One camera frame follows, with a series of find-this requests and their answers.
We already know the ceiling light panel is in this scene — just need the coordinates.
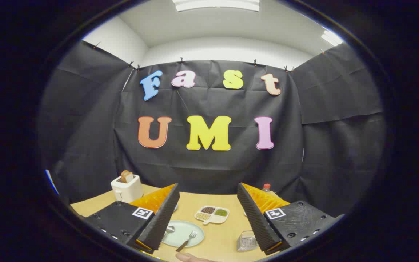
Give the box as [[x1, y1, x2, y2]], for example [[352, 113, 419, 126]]
[[320, 29, 343, 47], [172, 0, 260, 12]]

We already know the light green plate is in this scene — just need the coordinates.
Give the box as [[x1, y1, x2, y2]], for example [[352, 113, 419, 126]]
[[161, 220, 205, 248]]

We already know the cream toaster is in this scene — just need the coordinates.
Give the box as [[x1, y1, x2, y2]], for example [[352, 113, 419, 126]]
[[111, 174, 144, 203]]

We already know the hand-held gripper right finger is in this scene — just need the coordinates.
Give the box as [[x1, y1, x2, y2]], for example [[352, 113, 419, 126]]
[[237, 183, 344, 256]]

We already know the black backdrop cloth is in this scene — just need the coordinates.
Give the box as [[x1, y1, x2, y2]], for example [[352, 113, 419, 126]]
[[39, 40, 386, 219]]

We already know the wire cutlery basket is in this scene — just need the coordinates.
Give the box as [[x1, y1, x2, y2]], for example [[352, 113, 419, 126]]
[[236, 230, 259, 252]]

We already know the wooden handled metal fork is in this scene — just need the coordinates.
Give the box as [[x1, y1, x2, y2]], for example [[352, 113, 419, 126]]
[[176, 230, 198, 253]]

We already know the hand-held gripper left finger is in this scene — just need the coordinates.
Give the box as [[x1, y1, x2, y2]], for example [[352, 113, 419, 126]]
[[82, 183, 181, 255]]

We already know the white divided dish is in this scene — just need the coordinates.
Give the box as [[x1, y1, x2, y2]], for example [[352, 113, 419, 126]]
[[194, 205, 230, 225]]

